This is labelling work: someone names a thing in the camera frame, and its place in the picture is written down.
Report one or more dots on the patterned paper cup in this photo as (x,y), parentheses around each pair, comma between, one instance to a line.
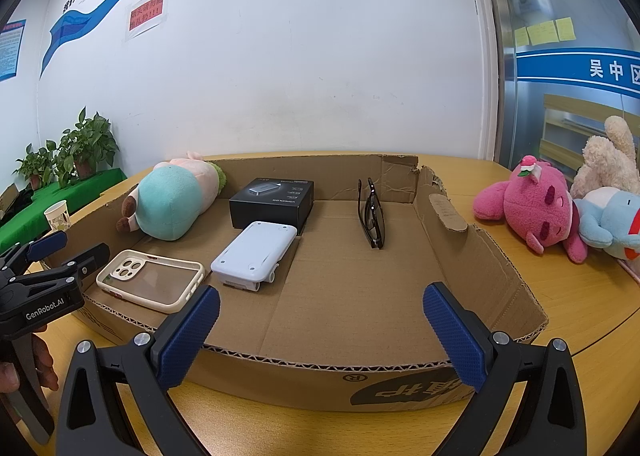
(57,218)

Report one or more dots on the blue wave wall decal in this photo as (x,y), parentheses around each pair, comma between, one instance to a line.
(75,26)

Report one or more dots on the light blue plush toy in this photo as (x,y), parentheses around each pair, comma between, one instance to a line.
(610,216)

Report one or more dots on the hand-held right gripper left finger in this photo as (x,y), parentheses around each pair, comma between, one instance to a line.
(186,342)

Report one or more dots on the blue framed wall poster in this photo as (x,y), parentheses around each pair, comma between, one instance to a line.
(10,51)

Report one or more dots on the yellow sticky note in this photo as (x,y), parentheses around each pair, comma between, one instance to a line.
(565,28)
(521,37)
(542,32)

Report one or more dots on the black product box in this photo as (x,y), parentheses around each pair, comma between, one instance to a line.
(272,203)

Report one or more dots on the black object on green table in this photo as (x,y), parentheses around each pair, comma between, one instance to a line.
(22,203)

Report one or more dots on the cream clear phone case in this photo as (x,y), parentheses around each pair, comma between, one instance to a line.
(120,273)

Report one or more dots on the small cardboard carton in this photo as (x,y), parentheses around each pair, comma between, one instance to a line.
(7,198)

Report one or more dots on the large potted green plant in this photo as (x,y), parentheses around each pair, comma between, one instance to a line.
(85,141)

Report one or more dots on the green covered side table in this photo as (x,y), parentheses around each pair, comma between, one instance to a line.
(80,191)

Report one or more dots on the black glasses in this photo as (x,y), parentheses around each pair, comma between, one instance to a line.
(372,221)

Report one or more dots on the brown cardboard box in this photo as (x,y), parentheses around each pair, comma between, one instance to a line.
(350,296)

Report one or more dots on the red paper wall sign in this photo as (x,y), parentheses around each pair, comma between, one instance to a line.
(146,16)

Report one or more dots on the cream plush toy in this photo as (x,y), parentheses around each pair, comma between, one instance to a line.
(607,161)

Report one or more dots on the blue banner on glass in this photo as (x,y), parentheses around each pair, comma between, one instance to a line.
(575,68)

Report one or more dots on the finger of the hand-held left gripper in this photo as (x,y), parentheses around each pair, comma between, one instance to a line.
(47,242)
(87,258)

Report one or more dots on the small potted green plant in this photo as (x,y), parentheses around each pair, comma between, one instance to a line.
(35,163)

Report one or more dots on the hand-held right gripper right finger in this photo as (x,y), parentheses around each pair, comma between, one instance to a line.
(456,338)

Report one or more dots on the teal and pink plush pig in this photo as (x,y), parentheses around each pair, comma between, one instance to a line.
(165,206)

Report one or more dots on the white plastic device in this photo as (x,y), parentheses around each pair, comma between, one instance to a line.
(255,253)

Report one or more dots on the pink plush toy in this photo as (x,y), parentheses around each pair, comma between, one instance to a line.
(530,206)

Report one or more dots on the person's left hand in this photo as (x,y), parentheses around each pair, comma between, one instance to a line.
(45,361)

